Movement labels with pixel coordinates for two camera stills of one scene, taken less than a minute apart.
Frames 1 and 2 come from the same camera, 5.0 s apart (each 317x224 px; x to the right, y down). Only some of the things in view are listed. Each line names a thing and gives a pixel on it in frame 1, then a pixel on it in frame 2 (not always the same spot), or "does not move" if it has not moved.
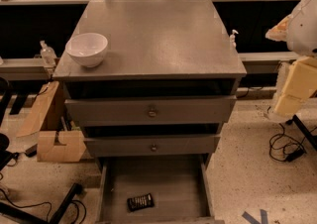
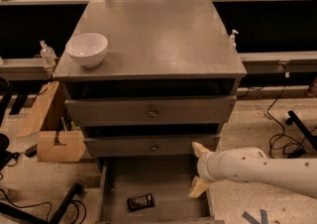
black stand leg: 75,190 does not move
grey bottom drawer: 181,186 does not move
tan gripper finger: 280,31 to 198,149
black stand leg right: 309,136 does not move
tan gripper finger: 299,85 to 199,186
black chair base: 5,94 does not move
